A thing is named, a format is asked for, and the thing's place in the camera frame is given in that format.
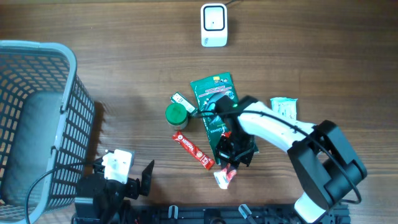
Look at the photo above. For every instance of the green lid jar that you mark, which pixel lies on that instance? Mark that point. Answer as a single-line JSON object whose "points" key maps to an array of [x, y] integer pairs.
{"points": [[177, 116]]}

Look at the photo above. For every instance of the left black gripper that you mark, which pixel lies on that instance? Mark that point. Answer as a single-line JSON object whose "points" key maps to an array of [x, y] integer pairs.
{"points": [[134, 189]]}

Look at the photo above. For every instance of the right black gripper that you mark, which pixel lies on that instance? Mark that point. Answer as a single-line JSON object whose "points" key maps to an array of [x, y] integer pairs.
{"points": [[221, 152]]}

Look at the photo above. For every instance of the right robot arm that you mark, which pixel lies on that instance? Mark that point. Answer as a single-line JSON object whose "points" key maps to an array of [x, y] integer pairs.
{"points": [[324, 161]]}

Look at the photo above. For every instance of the white barcode scanner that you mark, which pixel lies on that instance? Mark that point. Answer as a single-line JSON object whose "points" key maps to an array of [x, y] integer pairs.
{"points": [[214, 25]]}

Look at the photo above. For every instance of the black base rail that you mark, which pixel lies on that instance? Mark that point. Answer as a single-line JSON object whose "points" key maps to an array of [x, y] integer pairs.
{"points": [[267, 214]]}

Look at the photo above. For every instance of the small green white box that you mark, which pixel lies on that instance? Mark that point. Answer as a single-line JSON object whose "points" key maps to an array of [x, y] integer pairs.
{"points": [[177, 97]]}

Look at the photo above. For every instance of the red white small packet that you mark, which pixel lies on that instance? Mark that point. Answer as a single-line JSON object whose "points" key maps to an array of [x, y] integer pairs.
{"points": [[224, 176]]}

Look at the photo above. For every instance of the teal wipes packet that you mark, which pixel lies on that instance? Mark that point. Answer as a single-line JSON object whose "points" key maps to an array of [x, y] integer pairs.
{"points": [[285, 106]]}

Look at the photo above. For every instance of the red Nescafe stick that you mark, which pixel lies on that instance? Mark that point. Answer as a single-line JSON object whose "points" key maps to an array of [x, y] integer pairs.
{"points": [[194, 151]]}

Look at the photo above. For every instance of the green 3M gloves pack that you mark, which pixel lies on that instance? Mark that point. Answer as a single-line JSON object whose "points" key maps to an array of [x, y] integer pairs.
{"points": [[211, 90]]}

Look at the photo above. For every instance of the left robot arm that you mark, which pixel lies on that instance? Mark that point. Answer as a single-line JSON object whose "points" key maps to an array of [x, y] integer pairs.
{"points": [[99, 200]]}

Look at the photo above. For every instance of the grey plastic basket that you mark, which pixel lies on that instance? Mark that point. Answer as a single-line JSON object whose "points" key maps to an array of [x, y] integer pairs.
{"points": [[47, 117]]}

